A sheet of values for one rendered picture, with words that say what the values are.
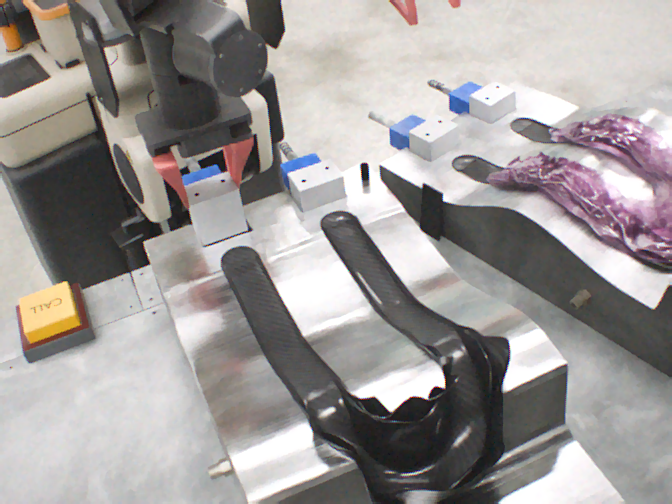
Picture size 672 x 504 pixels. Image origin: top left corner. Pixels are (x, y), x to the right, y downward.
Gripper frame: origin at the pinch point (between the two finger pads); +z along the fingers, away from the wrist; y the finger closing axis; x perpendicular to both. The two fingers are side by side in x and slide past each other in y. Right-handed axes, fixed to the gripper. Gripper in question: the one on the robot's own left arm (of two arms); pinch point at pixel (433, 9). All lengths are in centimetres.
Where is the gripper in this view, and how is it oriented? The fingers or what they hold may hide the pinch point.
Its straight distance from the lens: 97.2
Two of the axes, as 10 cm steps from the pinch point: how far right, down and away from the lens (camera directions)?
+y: 8.1, -4.5, 3.8
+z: 3.5, 8.8, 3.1
